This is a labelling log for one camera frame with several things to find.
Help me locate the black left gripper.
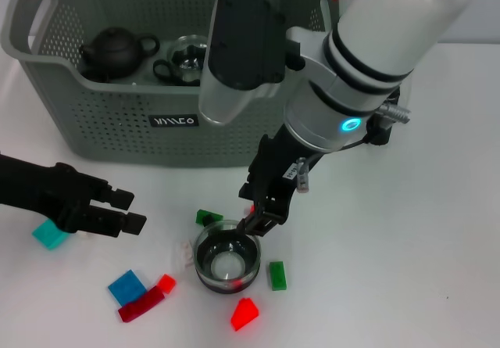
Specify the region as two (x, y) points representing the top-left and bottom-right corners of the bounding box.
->
(0, 152), (148, 239)

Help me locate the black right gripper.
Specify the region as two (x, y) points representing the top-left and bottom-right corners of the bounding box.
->
(235, 124), (327, 239)

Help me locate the green toy brick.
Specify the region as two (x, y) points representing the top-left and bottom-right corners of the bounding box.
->
(195, 208), (224, 226)
(267, 260), (289, 292)

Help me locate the glass teacup black sleeve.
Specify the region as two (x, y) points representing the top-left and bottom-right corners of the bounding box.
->
(152, 34), (210, 88)
(193, 218), (262, 296)

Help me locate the grey perforated storage bin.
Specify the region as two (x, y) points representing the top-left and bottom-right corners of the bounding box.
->
(0, 0), (348, 168)

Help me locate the teal toy brick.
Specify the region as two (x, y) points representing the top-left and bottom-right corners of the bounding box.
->
(30, 218), (68, 251)

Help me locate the blue toy brick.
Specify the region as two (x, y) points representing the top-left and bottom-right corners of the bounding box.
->
(108, 269), (146, 304)

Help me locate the clear white toy brick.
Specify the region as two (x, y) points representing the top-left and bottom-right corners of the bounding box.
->
(173, 240), (195, 271)

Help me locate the small orange-red toy brick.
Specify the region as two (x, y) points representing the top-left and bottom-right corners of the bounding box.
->
(157, 273), (177, 294)

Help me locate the red sloped toy brick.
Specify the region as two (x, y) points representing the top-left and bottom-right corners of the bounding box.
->
(230, 297), (260, 332)

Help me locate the dark red long brick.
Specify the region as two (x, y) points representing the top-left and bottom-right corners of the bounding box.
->
(117, 286), (164, 322)

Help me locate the glass carafe black lid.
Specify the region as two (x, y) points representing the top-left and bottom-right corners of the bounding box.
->
(365, 77), (415, 146)

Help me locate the black clay teapot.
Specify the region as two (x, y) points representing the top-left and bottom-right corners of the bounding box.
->
(79, 26), (161, 79)

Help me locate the clear grey cable plug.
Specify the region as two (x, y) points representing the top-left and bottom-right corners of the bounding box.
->
(295, 156), (312, 193)

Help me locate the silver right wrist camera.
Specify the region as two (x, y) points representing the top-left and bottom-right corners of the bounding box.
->
(198, 0), (304, 126)

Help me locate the right gripper cable connector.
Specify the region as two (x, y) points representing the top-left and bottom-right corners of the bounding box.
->
(341, 103), (412, 152)

